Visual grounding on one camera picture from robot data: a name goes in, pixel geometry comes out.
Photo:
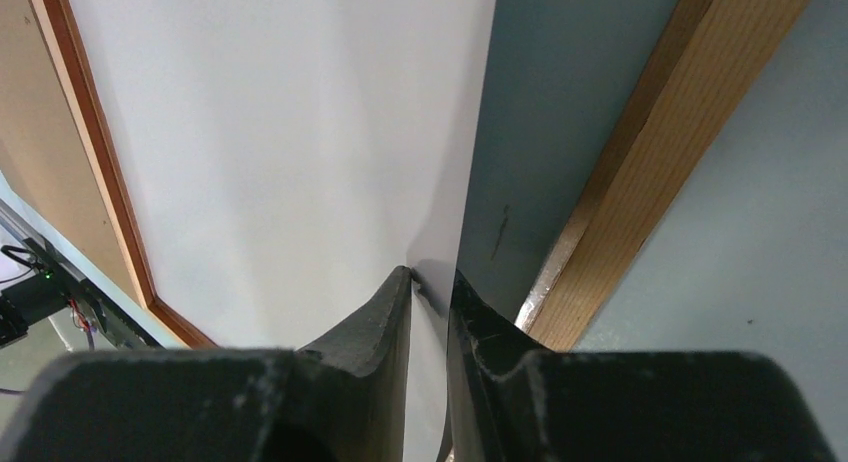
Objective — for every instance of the wooden picture frame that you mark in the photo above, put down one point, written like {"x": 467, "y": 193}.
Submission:
{"x": 704, "y": 62}

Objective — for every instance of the brown backing board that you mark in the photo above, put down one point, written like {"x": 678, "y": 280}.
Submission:
{"x": 43, "y": 157}

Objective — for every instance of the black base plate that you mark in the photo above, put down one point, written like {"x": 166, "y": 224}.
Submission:
{"x": 47, "y": 287}

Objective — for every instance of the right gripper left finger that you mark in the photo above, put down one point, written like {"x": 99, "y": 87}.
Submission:
{"x": 339, "y": 398}

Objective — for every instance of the landscape photo print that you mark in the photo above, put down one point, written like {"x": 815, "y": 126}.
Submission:
{"x": 282, "y": 157}

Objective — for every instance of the clear acrylic sheet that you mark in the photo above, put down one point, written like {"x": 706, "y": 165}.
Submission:
{"x": 558, "y": 75}

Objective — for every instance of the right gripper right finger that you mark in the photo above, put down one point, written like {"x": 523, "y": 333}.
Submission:
{"x": 513, "y": 399}

